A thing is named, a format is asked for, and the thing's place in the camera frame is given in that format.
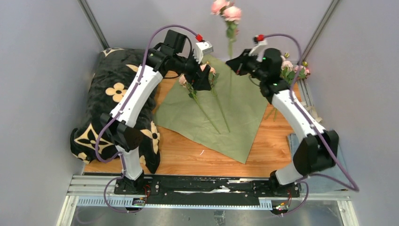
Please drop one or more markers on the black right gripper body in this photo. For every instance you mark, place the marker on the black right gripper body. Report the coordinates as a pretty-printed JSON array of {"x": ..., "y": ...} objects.
[{"x": 254, "y": 68}]

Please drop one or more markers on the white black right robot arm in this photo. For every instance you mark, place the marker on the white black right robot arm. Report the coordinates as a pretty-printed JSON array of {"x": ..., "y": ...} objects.
[{"x": 317, "y": 146}]

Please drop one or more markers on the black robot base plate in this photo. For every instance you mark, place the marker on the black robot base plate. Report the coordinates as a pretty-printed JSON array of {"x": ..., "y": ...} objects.
[{"x": 206, "y": 191}]

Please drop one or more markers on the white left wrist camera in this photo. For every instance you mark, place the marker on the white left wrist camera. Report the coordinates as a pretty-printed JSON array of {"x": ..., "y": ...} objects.
[{"x": 201, "y": 48}]

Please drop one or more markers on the aluminium front frame rail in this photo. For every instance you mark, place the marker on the aluminium front frame rail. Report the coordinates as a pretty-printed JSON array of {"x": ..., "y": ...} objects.
[{"x": 96, "y": 199}]

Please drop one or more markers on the blue denim tote bag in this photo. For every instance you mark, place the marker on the blue denim tote bag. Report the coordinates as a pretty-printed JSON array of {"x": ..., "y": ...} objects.
[{"x": 319, "y": 184}]

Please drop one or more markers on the green and peach wrapping paper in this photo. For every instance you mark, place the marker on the green and peach wrapping paper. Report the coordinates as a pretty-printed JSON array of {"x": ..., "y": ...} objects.
[{"x": 227, "y": 123}]

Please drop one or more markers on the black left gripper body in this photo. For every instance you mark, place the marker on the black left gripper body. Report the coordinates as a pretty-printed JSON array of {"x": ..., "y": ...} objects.
[{"x": 187, "y": 67}]

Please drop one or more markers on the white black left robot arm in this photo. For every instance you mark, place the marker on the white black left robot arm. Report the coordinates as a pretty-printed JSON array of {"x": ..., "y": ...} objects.
[{"x": 119, "y": 124}]

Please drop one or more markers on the single pink fake rose stem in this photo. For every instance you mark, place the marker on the single pink fake rose stem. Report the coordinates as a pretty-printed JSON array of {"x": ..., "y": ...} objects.
[{"x": 231, "y": 14}]

